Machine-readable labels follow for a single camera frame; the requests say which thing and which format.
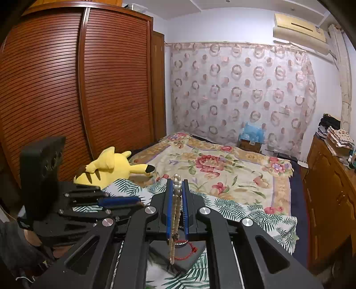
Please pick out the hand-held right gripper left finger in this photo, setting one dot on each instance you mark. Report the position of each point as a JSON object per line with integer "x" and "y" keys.
{"x": 169, "y": 200}

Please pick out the floral blanket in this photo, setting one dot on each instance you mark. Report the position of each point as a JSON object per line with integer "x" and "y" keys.
{"x": 222, "y": 166}

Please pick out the black jewelry box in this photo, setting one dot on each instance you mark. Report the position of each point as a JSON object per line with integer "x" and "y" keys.
{"x": 183, "y": 261}

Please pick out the person's left forearm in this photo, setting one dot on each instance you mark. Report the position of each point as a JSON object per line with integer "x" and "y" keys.
{"x": 19, "y": 247}

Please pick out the stack of floral folded cloths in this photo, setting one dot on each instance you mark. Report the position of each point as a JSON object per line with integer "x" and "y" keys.
{"x": 339, "y": 137}

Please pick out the dark blue bed sheet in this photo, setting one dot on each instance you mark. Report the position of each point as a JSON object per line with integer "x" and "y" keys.
{"x": 299, "y": 200}

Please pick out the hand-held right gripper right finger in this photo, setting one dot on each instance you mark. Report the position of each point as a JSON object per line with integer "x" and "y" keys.
{"x": 185, "y": 205}

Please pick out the wooden cabinet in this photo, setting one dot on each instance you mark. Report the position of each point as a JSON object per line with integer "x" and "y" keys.
{"x": 331, "y": 194}

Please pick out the circle-patterned sheer curtain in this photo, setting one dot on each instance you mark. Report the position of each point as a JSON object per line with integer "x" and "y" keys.
{"x": 236, "y": 91}

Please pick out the clear plastic box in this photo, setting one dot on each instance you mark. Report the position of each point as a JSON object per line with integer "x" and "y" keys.
{"x": 137, "y": 7}

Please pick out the cardboard box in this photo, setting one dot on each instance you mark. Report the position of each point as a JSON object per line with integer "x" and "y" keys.
{"x": 250, "y": 146}

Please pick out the wooden slatted wardrobe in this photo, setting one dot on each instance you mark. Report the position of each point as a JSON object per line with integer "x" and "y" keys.
{"x": 55, "y": 83}

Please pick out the yellow plush toy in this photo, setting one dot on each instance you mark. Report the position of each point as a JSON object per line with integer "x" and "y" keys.
{"x": 111, "y": 166}

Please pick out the beige side curtain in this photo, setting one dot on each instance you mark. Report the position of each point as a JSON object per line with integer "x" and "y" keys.
{"x": 343, "y": 72}

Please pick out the palm-leaf printed cloth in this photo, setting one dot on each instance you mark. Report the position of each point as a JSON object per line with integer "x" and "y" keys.
{"x": 244, "y": 216}

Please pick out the beige air conditioner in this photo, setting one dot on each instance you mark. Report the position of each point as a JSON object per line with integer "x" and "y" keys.
{"x": 300, "y": 30}

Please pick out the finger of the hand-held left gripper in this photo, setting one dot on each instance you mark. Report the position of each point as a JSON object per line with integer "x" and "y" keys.
{"x": 91, "y": 214}
{"x": 119, "y": 202}

